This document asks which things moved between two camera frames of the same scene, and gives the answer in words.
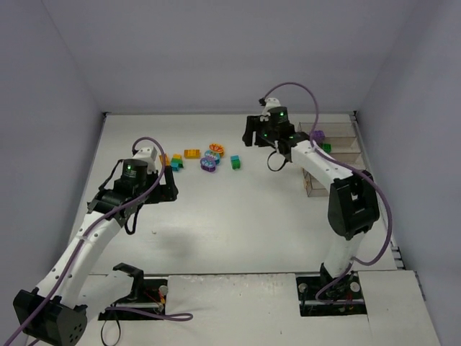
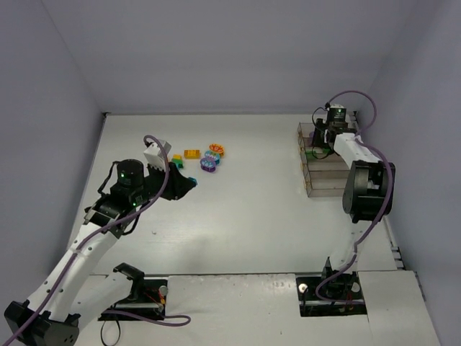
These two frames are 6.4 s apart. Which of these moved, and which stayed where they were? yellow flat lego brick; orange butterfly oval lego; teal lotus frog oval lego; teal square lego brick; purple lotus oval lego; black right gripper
Moved: teal square lego brick; black right gripper
Stayed: yellow flat lego brick; purple lotus oval lego; teal lotus frog oval lego; orange butterfly oval lego
